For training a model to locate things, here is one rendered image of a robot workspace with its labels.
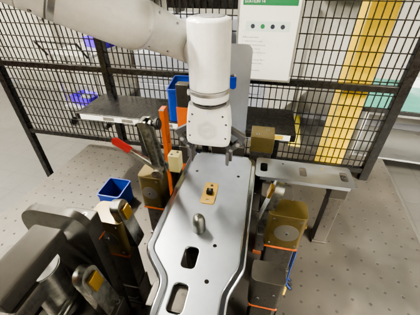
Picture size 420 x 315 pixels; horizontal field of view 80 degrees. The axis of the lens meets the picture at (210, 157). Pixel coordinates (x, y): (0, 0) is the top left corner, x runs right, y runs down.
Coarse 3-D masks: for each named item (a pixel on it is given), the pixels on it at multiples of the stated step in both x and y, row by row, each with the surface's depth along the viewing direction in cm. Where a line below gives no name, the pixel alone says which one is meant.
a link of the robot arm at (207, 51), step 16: (192, 16) 44; (208, 16) 43; (224, 16) 44; (192, 32) 44; (208, 32) 43; (224, 32) 44; (192, 48) 46; (208, 48) 44; (224, 48) 45; (192, 64) 47; (208, 64) 46; (224, 64) 47; (192, 80) 49; (208, 80) 48; (224, 80) 49
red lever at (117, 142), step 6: (114, 138) 66; (114, 144) 66; (120, 144) 66; (126, 144) 67; (126, 150) 67; (132, 150) 67; (138, 156) 67; (144, 156) 68; (144, 162) 68; (150, 162) 68; (162, 168) 69
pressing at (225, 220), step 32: (224, 160) 83; (192, 192) 71; (224, 192) 71; (160, 224) 61; (224, 224) 62; (160, 256) 55; (224, 256) 55; (160, 288) 49; (192, 288) 49; (224, 288) 49
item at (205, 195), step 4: (208, 184) 73; (216, 184) 73; (204, 188) 72; (208, 188) 70; (212, 188) 70; (216, 188) 72; (204, 192) 70; (208, 192) 70; (212, 192) 70; (216, 192) 71; (204, 196) 69; (208, 196) 69; (212, 196) 69; (200, 200) 68; (204, 200) 68; (212, 200) 68
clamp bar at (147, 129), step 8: (144, 120) 61; (160, 120) 61; (144, 128) 60; (152, 128) 63; (160, 128) 62; (144, 136) 62; (152, 136) 65; (144, 144) 63; (152, 144) 63; (152, 152) 64; (160, 152) 67; (152, 160) 66; (160, 160) 69; (160, 168) 67
